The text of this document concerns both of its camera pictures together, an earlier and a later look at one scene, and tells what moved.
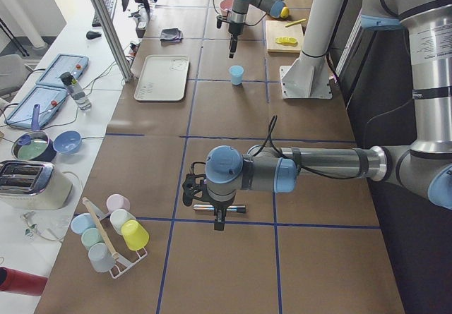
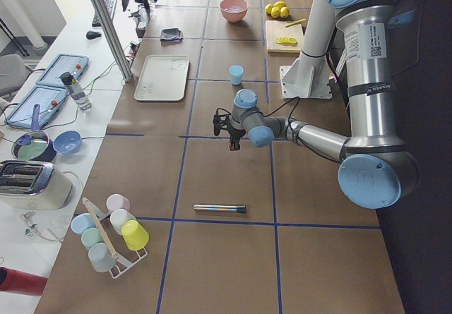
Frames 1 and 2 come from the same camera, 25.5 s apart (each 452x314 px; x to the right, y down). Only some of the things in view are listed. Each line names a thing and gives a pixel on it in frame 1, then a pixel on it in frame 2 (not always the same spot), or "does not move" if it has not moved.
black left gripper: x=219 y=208 to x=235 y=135
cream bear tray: x=162 y=77 does not move
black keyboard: x=110 y=2 does not move
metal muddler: x=235 y=209 does not move
